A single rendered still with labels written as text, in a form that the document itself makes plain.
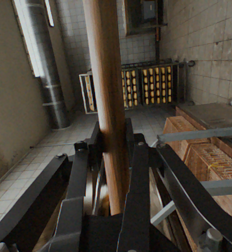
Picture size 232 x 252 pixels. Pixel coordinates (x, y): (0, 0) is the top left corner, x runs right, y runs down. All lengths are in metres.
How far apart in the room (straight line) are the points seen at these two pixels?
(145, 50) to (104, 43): 5.04
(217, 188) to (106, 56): 0.69
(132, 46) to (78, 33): 1.46
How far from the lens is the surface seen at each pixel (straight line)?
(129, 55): 5.15
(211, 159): 1.15
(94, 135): 0.18
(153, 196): 1.56
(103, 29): 0.17
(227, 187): 0.80
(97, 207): 1.33
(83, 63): 5.23
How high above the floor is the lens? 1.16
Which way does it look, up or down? 3 degrees up
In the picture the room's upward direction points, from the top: 96 degrees counter-clockwise
